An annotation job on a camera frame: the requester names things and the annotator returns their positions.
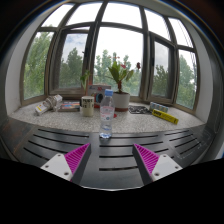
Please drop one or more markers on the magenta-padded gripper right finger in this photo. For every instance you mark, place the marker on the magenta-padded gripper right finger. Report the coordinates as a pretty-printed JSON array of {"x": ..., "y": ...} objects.
[{"x": 148, "y": 160}]

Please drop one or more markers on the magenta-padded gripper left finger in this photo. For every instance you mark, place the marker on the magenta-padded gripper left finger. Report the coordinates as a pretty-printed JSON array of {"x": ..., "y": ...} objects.
[{"x": 76, "y": 159}]

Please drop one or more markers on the clear plastic water bottle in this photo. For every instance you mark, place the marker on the clear plastic water bottle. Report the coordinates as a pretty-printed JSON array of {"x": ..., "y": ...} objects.
[{"x": 107, "y": 115}]

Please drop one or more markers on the long yellow box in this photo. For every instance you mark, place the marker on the long yellow box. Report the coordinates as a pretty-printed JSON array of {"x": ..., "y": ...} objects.
[{"x": 165, "y": 116}]

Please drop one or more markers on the black grid mat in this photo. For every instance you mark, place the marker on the black grid mat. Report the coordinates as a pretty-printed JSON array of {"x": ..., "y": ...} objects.
[{"x": 139, "y": 109}]

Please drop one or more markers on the colourful flat book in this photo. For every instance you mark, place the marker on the colourful flat book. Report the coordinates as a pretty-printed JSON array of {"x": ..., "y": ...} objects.
[{"x": 69, "y": 106}]

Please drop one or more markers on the cream mug with black print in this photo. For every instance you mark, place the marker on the cream mug with black print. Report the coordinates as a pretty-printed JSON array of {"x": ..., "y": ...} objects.
[{"x": 87, "y": 106}]

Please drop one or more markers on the potted plant in white pot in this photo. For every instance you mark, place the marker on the potted plant in white pot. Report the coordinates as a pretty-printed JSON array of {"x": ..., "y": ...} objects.
[{"x": 121, "y": 100}]

